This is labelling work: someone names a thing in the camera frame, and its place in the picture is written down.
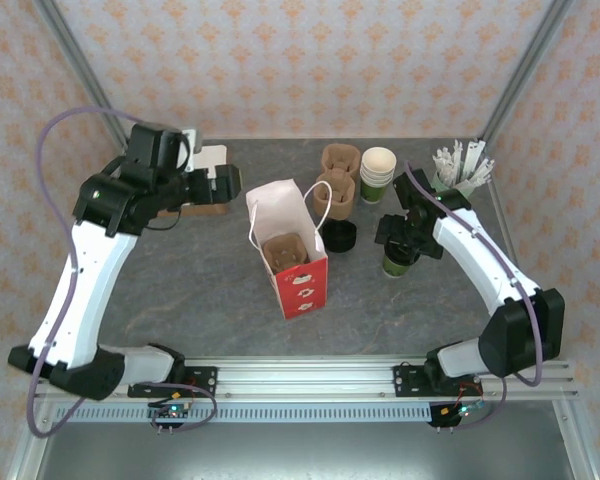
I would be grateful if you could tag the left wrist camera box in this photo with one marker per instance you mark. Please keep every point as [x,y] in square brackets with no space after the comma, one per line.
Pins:
[192,155]

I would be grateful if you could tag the red white paper gift bag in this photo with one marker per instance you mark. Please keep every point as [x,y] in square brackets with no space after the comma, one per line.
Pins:
[302,290]

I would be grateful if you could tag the grey metal panel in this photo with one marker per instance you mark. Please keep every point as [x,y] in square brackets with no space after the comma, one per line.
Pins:
[300,455]

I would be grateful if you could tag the wide white wrapped stirrer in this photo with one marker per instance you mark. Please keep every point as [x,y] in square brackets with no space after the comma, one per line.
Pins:
[472,155]

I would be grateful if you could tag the stack of brown cup carriers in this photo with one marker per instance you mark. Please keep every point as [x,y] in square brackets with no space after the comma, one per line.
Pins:
[337,200]

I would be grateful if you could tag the mint green holder cup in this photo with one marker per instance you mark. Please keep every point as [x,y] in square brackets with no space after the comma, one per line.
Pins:
[466,191]

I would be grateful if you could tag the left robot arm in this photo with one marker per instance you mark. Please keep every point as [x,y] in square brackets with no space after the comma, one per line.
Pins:
[80,290]

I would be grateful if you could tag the white wrapped straw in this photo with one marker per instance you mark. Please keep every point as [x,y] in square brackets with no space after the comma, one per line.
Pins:
[475,181]
[441,167]
[482,170]
[457,155]
[447,162]

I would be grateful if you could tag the black plastic cup lid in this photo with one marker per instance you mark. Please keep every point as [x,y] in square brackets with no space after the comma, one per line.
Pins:
[402,256]

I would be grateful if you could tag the stack of black cup lids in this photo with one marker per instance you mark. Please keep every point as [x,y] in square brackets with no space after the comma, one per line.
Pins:
[339,237]

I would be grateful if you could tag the stack of white napkins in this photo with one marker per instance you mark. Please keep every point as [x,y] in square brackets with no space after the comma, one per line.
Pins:
[214,157]

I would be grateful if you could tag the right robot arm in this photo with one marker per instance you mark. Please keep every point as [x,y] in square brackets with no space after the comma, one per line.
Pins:
[480,260]

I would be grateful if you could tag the brown pulp cup carrier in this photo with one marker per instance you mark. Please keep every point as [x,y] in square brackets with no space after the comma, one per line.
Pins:
[285,255]

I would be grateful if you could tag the aluminium side rail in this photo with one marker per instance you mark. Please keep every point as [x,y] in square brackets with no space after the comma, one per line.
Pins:
[572,450]
[27,450]

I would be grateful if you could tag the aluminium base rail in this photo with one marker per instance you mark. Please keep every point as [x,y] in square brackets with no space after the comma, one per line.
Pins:
[305,380]

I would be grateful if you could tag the aluminium corner post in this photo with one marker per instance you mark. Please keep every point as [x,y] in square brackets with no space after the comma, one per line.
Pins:
[87,75]
[520,75]

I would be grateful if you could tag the small circuit board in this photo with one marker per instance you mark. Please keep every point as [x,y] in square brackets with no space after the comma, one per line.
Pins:
[462,411]
[172,411]

